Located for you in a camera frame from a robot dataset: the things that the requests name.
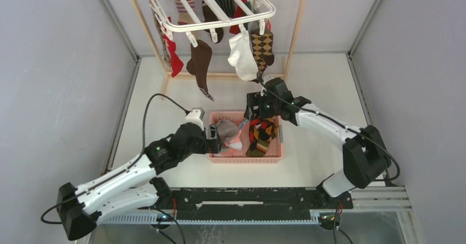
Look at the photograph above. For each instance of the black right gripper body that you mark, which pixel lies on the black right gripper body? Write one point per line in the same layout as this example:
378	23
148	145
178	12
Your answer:
270	107

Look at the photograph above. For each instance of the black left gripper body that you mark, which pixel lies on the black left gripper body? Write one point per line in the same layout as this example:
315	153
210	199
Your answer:
203	146

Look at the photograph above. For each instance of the grey ribbed sock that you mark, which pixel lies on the grey ribbed sock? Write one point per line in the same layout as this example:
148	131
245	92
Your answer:
227	131

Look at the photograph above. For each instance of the red black argyle sock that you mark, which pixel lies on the red black argyle sock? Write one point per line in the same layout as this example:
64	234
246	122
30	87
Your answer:
262	129

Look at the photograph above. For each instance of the pink patterned sock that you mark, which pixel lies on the pink patterned sock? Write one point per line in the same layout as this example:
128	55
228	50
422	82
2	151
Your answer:
236	148

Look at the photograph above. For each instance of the pink plastic basket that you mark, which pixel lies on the pink plastic basket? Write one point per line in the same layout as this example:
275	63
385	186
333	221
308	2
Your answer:
215	116

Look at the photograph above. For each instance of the wooden hanger stand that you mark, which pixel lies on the wooden hanger stand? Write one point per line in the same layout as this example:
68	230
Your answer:
159	29

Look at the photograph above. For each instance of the red white patterned sock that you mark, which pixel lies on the red white patterned sock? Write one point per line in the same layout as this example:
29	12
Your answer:
239	13

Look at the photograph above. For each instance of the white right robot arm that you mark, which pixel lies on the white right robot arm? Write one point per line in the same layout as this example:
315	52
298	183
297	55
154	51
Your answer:
364	155

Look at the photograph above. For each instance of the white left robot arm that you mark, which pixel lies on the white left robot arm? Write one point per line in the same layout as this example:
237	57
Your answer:
133	185

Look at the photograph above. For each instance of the white plastic clip hanger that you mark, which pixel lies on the white plastic clip hanger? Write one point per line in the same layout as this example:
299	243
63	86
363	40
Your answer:
260	11

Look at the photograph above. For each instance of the cream white sock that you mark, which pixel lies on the cream white sock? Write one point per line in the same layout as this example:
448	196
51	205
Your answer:
241	57

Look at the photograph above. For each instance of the red bear sock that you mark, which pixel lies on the red bear sock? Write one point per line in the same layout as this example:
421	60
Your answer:
171	57

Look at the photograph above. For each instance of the brown sock striped cuff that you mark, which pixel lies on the brown sock striped cuff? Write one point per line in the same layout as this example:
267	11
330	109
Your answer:
209	16

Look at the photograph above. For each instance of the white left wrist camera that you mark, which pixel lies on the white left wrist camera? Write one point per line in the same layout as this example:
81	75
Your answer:
195	116

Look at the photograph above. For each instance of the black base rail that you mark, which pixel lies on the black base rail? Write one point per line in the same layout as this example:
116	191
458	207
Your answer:
251	204

